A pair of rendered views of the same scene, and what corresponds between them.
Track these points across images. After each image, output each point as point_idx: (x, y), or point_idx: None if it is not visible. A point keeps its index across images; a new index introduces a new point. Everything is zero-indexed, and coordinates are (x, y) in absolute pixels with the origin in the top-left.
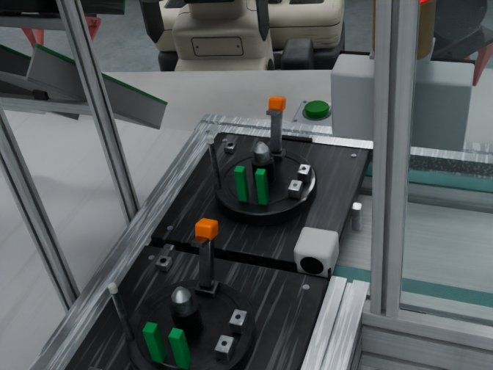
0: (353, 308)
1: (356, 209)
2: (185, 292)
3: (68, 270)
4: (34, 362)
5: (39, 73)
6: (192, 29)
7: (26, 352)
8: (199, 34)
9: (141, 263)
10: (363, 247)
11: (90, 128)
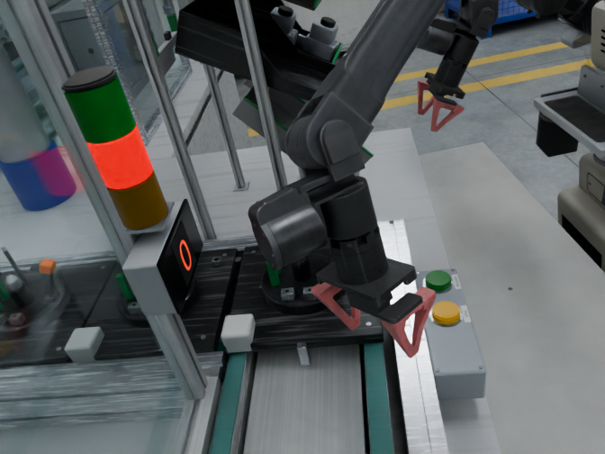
0: None
1: (297, 346)
2: None
3: (207, 226)
4: None
5: (242, 114)
6: (592, 165)
7: None
8: (594, 173)
9: (220, 252)
10: (291, 375)
11: (413, 181)
